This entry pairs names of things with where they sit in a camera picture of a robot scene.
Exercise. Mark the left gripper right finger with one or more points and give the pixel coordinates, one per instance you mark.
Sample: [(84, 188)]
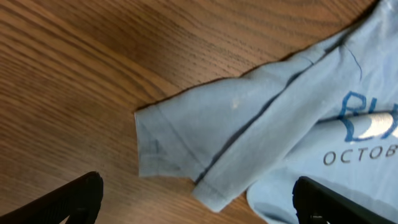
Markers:
[(316, 203)]

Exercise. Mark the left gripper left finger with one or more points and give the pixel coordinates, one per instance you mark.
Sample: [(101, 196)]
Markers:
[(78, 201)]

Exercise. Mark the light blue t-shirt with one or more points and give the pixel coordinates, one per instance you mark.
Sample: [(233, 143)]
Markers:
[(328, 112)]

